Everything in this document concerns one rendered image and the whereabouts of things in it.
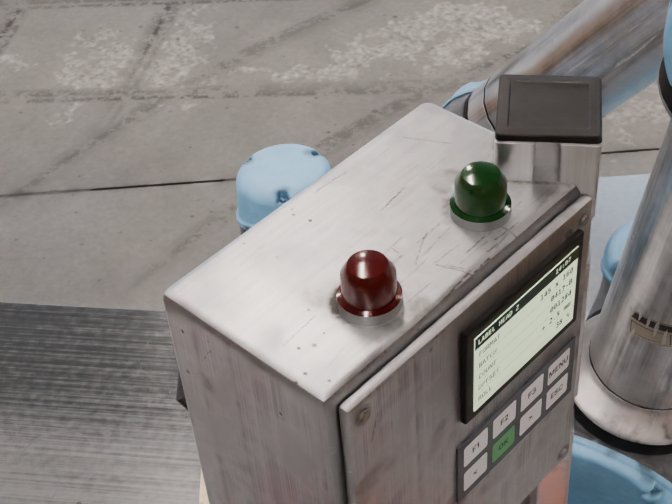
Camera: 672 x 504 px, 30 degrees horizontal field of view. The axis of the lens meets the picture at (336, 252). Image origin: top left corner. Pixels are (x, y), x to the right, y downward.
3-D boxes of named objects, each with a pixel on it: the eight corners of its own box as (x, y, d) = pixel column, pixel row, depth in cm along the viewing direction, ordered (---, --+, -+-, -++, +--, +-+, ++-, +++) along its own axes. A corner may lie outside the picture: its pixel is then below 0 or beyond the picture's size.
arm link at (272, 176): (311, 214, 90) (210, 184, 94) (320, 320, 98) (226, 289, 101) (359, 152, 95) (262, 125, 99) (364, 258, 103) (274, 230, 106)
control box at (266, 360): (217, 557, 64) (155, 290, 51) (431, 364, 72) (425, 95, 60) (365, 678, 58) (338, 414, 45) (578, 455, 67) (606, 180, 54)
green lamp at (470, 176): (436, 214, 53) (436, 172, 52) (475, 184, 54) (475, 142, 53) (485, 240, 52) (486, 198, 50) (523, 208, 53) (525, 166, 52)
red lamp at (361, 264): (323, 305, 50) (319, 263, 48) (367, 270, 51) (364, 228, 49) (372, 336, 48) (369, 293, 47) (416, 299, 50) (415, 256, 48)
